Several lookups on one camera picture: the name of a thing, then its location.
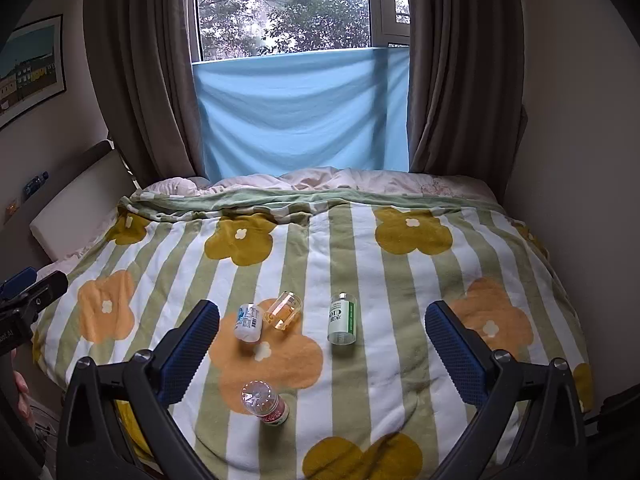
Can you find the light blue cloth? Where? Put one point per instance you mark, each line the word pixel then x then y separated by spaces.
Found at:
pixel 300 110

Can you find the framed wall picture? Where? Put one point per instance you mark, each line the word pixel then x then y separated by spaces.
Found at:
pixel 30 70

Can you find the window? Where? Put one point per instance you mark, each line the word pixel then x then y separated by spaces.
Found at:
pixel 280 5

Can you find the beige bed headboard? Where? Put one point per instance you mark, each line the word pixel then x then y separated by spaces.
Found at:
pixel 85 180

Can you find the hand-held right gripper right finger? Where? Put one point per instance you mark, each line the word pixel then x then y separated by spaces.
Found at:
pixel 457 352

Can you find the clear amber plastic bottle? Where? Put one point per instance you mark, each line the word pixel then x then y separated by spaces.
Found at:
pixel 282 311

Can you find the brown curtain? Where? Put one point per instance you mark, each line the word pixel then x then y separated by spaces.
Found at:
pixel 140 70
pixel 460 60

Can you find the blue plastic bottle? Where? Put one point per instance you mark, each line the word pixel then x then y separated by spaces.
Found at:
pixel 35 183

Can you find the striped flower blanket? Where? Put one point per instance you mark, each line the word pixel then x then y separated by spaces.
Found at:
pixel 350 260

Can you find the person's left hand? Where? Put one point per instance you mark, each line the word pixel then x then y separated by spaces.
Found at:
pixel 22 390

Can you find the clear bottle with red label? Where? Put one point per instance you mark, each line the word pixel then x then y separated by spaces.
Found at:
pixel 265 402

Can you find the white pillow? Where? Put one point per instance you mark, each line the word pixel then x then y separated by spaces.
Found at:
pixel 65 232

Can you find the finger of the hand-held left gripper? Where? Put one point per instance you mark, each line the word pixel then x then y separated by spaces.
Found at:
pixel 42 290

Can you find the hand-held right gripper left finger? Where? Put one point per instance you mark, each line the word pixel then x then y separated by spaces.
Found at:
pixel 192 345

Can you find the pale pink quilt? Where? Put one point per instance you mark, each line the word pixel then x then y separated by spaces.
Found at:
pixel 310 180

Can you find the white bottle with green label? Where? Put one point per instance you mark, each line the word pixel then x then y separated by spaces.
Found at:
pixel 342 320

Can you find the white bottle with blue label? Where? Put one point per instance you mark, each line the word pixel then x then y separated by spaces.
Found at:
pixel 249 322

